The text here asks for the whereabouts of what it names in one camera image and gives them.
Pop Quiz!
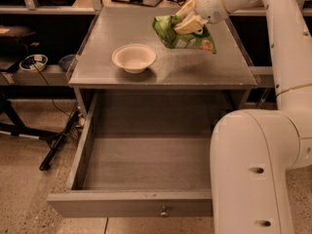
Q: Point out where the white bowl with cable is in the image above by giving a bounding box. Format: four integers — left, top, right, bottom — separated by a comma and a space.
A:
19, 54, 48, 72

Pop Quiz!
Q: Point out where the black metal stand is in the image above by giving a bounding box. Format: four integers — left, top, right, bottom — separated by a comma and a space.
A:
0, 94, 79, 171

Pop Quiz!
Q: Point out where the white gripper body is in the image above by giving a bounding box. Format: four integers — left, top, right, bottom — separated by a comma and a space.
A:
196, 0, 231, 24

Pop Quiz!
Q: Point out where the grey cabinet with top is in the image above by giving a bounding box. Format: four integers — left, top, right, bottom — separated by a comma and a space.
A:
66, 6, 261, 120

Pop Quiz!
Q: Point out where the metal drawer knob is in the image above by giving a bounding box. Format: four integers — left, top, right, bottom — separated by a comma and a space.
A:
160, 205, 170, 217

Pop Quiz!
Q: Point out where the grey shelf rail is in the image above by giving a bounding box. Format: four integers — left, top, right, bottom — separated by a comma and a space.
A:
0, 65, 68, 87

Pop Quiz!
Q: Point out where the black bag on shelf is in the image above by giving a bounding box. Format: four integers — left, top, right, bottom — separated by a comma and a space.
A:
0, 25, 36, 52

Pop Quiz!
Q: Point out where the white paper bowl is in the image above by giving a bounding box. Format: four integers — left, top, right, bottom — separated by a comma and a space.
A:
112, 44, 157, 74

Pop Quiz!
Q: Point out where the dark grey bowl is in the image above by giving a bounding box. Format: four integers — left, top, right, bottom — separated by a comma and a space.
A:
58, 55, 76, 71

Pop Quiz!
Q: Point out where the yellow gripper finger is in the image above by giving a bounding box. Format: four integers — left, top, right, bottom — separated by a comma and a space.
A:
174, 16, 208, 34
175, 0, 196, 18

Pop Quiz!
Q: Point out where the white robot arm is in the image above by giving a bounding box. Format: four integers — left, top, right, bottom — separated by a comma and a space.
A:
195, 0, 312, 234

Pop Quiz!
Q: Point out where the green rice chip bag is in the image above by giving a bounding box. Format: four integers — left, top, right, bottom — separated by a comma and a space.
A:
152, 15, 216, 54

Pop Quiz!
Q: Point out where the open grey top drawer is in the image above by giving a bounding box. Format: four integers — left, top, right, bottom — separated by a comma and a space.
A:
47, 91, 227, 217

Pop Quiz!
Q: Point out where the black cable on floor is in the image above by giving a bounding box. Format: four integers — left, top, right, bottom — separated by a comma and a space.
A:
30, 59, 72, 119

